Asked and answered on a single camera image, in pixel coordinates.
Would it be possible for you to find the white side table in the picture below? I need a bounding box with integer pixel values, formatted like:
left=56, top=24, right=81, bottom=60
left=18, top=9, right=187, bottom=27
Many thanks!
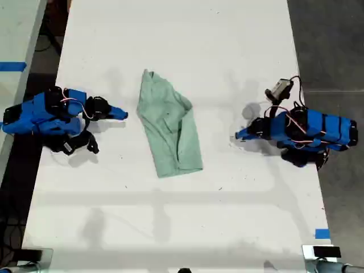
left=0, top=0, right=48, bottom=179

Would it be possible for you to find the black flat device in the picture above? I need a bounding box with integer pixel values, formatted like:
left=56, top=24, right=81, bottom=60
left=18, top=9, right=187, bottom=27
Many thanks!
left=312, top=246, right=342, bottom=258

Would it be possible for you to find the black camera stalk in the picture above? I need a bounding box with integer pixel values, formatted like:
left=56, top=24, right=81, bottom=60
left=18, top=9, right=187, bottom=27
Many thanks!
left=268, top=98, right=283, bottom=119

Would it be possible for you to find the black floor cable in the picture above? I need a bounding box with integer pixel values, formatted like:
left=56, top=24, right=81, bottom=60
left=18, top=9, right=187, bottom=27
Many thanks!
left=35, top=32, right=62, bottom=55

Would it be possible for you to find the black camera box with label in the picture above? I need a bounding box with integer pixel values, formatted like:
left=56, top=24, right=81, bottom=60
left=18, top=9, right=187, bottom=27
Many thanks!
left=49, top=133, right=100, bottom=156

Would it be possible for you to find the grey metal tube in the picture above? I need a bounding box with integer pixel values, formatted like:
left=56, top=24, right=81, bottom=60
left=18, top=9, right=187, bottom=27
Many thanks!
left=0, top=261, right=49, bottom=273
left=306, top=257, right=364, bottom=273

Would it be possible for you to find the pale green T-shirt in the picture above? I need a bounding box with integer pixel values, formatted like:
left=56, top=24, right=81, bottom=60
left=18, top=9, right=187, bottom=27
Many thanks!
left=135, top=68, right=204, bottom=179

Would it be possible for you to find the black camera cable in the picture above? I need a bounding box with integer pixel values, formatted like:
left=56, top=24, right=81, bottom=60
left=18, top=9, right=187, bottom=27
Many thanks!
left=289, top=75, right=304, bottom=107

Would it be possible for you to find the long blue tape strip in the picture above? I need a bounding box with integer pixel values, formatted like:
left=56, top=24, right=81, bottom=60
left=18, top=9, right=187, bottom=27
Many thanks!
left=0, top=61, right=28, bottom=72

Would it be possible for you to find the grey and black camera box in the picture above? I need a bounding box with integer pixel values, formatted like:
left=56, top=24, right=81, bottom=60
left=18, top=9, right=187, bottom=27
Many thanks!
left=265, top=78, right=294, bottom=101

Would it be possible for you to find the grey box with black top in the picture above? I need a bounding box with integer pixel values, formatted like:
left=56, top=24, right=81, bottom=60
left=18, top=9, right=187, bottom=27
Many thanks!
left=16, top=247, right=55, bottom=266

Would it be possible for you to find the white box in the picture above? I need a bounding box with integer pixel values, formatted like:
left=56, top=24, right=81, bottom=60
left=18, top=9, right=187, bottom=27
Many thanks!
left=301, top=244, right=342, bottom=260

